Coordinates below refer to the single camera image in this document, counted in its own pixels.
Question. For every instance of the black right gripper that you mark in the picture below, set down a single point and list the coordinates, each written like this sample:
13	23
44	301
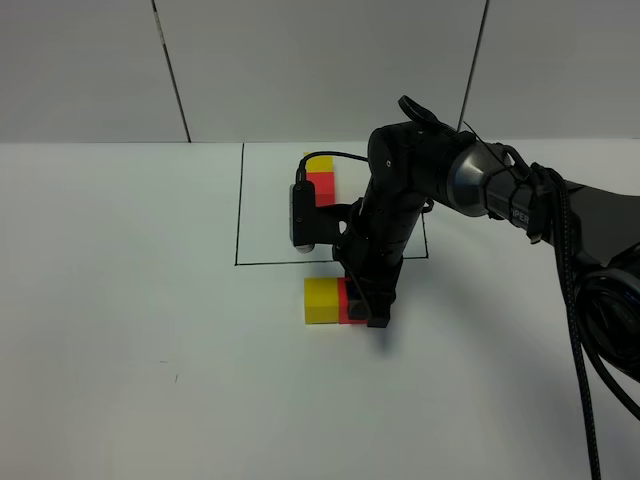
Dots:
373	255

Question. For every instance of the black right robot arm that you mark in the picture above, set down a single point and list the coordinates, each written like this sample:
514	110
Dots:
594	233

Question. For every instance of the template red cube block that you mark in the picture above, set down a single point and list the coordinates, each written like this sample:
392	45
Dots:
324	187

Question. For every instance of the template yellow cube block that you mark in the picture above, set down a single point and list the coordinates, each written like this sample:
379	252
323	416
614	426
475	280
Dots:
320	164

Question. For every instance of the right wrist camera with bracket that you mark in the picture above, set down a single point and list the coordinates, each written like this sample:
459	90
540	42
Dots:
311	225

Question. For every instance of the black cable tie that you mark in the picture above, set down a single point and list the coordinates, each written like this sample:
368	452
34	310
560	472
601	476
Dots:
498	160

